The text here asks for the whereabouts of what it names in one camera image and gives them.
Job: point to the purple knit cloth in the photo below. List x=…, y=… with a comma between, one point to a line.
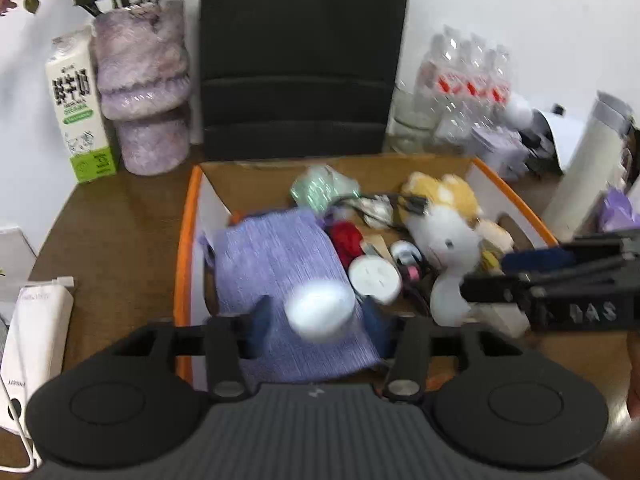
x=270, y=255

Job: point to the clear glass cup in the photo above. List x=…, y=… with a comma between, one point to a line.
x=408, y=131

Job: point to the purple ceramic vase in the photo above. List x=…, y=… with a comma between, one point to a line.
x=145, y=85

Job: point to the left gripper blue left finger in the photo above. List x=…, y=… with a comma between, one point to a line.
x=258, y=327

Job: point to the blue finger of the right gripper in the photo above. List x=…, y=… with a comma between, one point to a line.
x=537, y=260
x=495, y=289

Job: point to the green white milk carton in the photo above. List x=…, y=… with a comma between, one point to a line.
x=89, y=138

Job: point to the black paper bag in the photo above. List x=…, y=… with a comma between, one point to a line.
x=297, y=78

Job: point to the purple tissue pack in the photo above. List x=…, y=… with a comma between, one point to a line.
x=616, y=213

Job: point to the small white round lid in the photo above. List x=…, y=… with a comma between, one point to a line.
x=320, y=311

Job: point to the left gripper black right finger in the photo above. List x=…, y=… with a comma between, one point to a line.
x=381, y=327

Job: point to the water bottle right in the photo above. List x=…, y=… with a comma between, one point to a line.
x=498, y=70

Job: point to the lavender tin box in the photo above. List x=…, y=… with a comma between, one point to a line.
x=501, y=150

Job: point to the white paper stack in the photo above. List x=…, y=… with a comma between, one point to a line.
x=563, y=135

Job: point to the white thermos bottle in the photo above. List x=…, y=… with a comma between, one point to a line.
x=599, y=153

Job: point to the white orange hamster plush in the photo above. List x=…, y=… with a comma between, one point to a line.
x=445, y=220

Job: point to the red rose flower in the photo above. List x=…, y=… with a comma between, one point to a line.
x=346, y=240

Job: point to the water bottle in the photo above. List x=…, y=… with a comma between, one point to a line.
x=427, y=101
x=464, y=81
x=498, y=70

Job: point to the water bottle middle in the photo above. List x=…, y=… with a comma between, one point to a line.
x=464, y=81

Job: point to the water bottle left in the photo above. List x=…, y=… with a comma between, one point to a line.
x=427, y=101

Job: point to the iridescent ball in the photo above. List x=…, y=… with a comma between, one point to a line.
x=319, y=186

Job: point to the white round container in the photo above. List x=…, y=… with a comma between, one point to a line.
x=448, y=307

